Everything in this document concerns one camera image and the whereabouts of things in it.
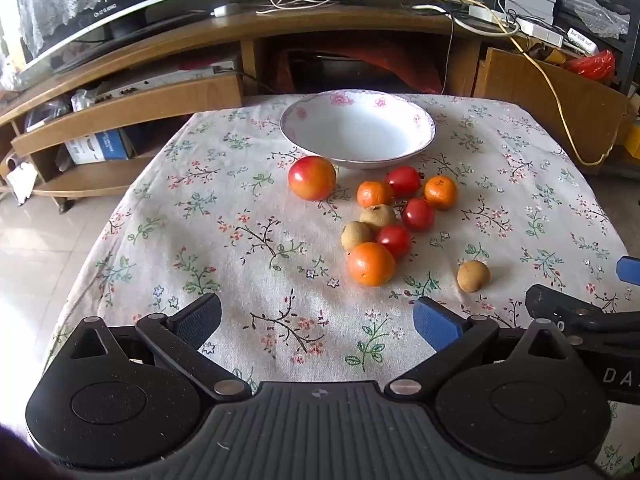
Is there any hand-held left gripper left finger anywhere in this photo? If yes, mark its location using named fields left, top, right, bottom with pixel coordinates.
left=70, top=292, right=252, bottom=402

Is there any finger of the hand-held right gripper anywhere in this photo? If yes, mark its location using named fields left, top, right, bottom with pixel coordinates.
left=616, top=256, right=640, bottom=284
left=525, top=284, right=640, bottom=335

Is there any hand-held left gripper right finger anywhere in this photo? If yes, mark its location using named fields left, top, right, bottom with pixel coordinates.
left=384, top=296, right=581, bottom=402

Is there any small brown kiwi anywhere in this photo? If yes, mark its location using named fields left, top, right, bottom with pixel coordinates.
left=359, top=204, right=398, bottom=231
left=457, top=260, right=491, bottom=293
left=341, top=220, right=376, bottom=252

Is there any large orange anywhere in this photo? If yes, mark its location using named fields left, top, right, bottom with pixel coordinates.
left=347, top=242, right=396, bottom=287

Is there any red tomato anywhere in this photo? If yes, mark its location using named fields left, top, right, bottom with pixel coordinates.
left=385, top=166, right=422, bottom=198
left=401, top=197, right=436, bottom=232
left=376, top=224, right=413, bottom=261

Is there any small mandarin orange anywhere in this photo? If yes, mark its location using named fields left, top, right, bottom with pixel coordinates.
left=356, top=180, right=395, bottom=209
left=424, top=175, right=459, bottom=210

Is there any large red yellow apple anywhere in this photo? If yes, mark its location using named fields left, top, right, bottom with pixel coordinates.
left=288, top=156, right=337, bottom=202

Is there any white floral porcelain bowl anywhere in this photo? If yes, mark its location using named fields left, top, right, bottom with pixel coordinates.
left=279, top=90, right=437, bottom=170

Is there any floral tablecloth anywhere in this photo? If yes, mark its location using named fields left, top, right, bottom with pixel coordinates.
left=42, top=92, right=632, bottom=477

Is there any yellow container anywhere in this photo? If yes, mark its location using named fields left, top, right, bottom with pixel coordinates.
left=622, top=122, right=640, bottom=158

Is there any blue and white box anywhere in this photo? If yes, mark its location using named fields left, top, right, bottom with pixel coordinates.
left=65, top=129, right=136, bottom=165

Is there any red plastic bag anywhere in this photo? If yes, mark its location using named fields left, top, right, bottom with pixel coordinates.
left=565, top=50, right=616, bottom=81

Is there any white paper sheet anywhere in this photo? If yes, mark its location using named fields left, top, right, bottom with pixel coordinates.
left=5, top=160, right=39, bottom=206

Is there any wooden TV stand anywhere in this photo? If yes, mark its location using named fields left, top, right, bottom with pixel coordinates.
left=0, top=2, right=636, bottom=211

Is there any white router box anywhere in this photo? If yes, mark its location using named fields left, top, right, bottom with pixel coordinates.
left=567, top=27, right=600, bottom=54

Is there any silver media player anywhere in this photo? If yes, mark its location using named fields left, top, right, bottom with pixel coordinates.
left=97, top=60, right=237, bottom=102

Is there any clear plastic bag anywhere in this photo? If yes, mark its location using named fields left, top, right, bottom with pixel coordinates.
left=70, top=87, right=102, bottom=112

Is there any white power strip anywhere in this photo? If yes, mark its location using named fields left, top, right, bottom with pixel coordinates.
left=515, top=16, right=564, bottom=44

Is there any yellow cable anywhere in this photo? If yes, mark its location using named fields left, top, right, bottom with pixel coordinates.
left=390, top=0, right=621, bottom=167

